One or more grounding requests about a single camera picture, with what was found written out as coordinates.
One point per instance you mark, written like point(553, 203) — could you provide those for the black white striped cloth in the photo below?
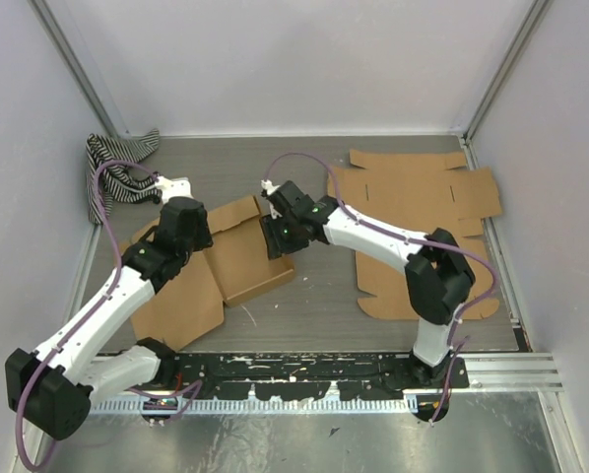
point(109, 175)

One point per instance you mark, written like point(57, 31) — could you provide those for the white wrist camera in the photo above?
point(171, 188)
point(267, 189)

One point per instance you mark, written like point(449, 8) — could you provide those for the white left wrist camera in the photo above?
point(171, 188)

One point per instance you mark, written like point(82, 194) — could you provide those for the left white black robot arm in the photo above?
point(55, 386)

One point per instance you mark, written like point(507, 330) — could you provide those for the brown cardboard box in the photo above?
point(233, 271)

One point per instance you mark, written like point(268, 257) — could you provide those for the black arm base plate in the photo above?
point(298, 376)

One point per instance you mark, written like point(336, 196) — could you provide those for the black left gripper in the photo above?
point(206, 239)

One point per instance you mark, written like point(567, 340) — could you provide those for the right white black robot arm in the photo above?
point(438, 277)

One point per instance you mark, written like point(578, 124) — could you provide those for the right aluminium corner post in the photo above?
point(531, 20)

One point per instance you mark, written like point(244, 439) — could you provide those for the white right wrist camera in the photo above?
point(267, 189)

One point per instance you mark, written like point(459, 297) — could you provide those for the slotted grey cable duct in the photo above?
point(134, 404)

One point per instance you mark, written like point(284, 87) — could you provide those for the aluminium corner post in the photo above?
point(61, 26)
point(531, 20)

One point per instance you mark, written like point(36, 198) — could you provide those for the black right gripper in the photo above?
point(279, 244)

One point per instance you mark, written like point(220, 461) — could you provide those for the aluminium front rail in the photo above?
point(488, 372)

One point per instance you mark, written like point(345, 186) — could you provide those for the left aluminium corner post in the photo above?
point(61, 26)

